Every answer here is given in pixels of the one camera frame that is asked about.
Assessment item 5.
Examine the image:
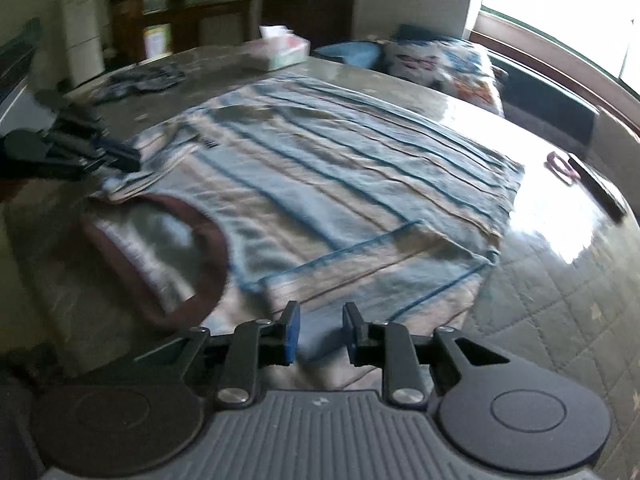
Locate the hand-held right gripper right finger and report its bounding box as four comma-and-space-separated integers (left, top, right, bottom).
342, 302, 511, 408

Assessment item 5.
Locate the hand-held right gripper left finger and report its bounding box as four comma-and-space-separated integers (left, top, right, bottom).
132, 301, 302, 409

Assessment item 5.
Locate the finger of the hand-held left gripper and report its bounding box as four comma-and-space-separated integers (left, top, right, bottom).
0, 130, 142, 182
34, 89, 108, 147

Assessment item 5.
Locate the striped blue towel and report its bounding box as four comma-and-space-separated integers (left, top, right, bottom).
80, 74, 526, 391

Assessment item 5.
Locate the white appliance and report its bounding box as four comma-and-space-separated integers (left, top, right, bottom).
61, 0, 107, 88

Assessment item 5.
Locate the blue grey crumpled cloth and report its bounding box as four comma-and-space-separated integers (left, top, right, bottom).
95, 62, 187, 106

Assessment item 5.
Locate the dark wooden cabinet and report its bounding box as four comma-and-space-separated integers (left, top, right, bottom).
109, 0, 253, 63

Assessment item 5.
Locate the white tissue box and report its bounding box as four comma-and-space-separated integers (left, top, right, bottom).
259, 24, 312, 72

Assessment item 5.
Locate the dark wooden door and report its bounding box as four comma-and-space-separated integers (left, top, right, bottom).
260, 0, 358, 43

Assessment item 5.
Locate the butterfly print pillow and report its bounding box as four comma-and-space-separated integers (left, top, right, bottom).
382, 36, 507, 113

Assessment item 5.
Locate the black remote control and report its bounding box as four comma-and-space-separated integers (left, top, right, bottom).
567, 152, 627, 220

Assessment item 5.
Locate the blue sofa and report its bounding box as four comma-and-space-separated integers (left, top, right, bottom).
312, 22, 640, 161

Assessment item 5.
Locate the pink hair tie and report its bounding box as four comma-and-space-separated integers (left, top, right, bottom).
546, 151, 582, 184

